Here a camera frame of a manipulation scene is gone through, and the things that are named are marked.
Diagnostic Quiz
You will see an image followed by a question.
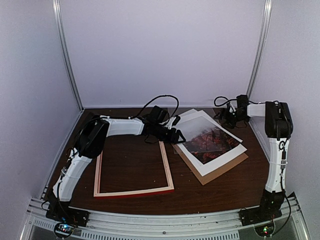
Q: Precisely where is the red landscape photo print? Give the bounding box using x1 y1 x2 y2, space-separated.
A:
174 111 248 178

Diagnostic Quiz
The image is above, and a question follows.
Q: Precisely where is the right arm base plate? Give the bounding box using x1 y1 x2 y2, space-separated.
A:
239 207 282 226

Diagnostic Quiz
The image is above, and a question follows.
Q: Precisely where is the brown backing board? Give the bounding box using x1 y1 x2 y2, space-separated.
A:
173 145 248 186

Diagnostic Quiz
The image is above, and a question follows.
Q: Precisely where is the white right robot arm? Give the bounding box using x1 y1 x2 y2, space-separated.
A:
213 94 293 221

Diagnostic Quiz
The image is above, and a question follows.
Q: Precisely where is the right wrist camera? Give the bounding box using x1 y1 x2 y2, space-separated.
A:
227 102 236 114

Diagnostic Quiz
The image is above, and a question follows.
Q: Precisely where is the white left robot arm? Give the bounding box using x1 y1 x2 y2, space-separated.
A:
47 106 186 222

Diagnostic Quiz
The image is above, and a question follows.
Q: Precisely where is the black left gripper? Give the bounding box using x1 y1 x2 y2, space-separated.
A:
153 124 187 145

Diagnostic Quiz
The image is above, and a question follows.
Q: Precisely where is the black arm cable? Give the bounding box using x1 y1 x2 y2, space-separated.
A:
134 94 181 121
214 96 238 107

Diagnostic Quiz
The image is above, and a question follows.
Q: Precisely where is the aluminium front rail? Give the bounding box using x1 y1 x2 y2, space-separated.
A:
18 197 311 240

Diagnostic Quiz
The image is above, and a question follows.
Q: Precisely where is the pink wooden picture frame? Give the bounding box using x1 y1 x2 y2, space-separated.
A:
93 141 175 199

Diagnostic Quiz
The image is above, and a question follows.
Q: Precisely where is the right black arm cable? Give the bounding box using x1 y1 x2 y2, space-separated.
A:
214 96 238 107

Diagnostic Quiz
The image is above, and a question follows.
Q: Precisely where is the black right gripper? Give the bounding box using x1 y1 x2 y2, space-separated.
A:
215 107 250 129

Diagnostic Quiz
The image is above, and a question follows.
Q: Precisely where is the left aluminium corner post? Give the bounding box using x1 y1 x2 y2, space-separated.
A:
52 0 84 111

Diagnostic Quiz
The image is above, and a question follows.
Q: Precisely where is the right aluminium corner post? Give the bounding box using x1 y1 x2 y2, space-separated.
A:
246 0 273 98

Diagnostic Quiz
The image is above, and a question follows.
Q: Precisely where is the clear acrylic sheet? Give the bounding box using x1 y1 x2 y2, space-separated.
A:
179 109 241 156

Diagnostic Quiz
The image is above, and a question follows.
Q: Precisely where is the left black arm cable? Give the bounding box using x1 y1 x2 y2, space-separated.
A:
134 94 181 121

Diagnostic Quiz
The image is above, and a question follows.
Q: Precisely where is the aluminium corner post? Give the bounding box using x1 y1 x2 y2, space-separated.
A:
52 0 84 111
246 0 273 98

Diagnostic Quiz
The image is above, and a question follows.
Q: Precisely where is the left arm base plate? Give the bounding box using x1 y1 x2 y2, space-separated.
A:
45 207 90 227

